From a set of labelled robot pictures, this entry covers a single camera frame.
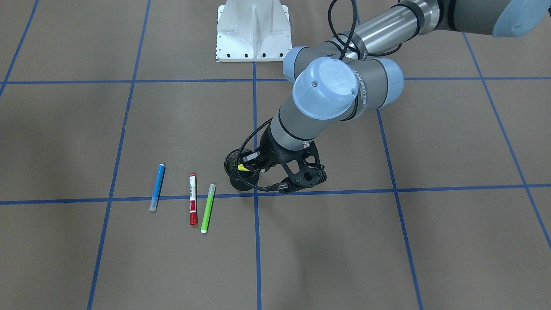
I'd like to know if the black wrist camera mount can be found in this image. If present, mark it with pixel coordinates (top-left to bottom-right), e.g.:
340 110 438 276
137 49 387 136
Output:
275 142 327 194

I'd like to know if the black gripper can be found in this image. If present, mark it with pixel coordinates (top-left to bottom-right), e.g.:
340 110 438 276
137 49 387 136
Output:
241 127 302 174

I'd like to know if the green highlighter pen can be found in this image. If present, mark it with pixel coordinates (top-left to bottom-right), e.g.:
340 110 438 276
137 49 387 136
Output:
200 184 217 234

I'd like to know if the black mesh pen cup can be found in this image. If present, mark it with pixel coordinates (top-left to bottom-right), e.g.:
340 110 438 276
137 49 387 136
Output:
224 149 259 192

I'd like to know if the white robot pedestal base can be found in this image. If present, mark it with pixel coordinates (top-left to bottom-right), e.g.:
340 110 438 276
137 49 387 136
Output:
215 0 292 62

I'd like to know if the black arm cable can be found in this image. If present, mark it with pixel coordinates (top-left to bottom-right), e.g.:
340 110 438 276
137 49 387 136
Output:
236 0 403 192

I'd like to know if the blue highlighter pen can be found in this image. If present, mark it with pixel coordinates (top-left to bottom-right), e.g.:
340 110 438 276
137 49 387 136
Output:
149 164 166 213

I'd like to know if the red white marker pen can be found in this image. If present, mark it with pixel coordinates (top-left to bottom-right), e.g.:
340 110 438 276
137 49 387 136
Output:
189 173 198 226

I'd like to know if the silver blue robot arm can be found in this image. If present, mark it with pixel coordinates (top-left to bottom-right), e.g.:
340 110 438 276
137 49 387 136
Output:
227 0 550 181

